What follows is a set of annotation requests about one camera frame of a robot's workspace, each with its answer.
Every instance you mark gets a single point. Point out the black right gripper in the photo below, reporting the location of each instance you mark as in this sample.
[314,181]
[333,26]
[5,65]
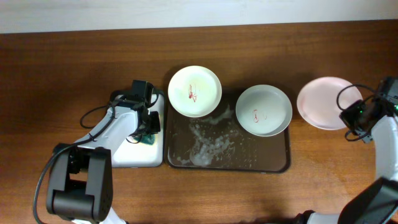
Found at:
[352,116]

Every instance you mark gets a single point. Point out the cream plate with red stain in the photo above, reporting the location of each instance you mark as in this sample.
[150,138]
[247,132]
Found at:
[194,91]

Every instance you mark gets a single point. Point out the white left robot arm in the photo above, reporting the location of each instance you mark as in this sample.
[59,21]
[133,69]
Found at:
[80,187]

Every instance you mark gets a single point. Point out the dark brown serving tray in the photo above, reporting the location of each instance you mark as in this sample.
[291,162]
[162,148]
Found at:
[218,142]

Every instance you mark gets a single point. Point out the pale green plate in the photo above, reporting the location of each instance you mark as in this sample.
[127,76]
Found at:
[264,110]

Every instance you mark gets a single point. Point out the green and yellow sponge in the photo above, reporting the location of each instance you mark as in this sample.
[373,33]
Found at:
[148,139]

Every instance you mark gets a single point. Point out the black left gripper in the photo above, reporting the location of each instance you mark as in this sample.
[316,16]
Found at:
[154,123]

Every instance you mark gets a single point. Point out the pink plate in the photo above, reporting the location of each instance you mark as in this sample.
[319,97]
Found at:
[320,102]

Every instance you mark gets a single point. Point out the black tray with white liner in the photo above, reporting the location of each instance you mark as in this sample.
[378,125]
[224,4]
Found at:
[126,151]

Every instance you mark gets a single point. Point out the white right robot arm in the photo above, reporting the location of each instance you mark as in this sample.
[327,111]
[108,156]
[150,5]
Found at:
[378,202]

